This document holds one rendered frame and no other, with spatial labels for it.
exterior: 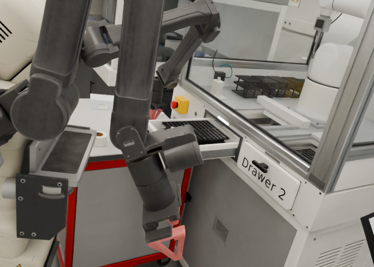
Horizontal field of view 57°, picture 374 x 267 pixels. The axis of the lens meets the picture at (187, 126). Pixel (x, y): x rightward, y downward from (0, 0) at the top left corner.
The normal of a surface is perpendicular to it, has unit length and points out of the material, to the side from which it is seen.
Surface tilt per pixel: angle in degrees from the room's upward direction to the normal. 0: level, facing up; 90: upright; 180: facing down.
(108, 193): 90
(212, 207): 90
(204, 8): 50
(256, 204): 90
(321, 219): 90
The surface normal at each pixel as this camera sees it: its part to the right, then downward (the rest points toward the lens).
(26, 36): 0.08, 0.40
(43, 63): 0.11, 0.16
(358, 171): 0.46, 0.43
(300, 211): -0.87, 0.04
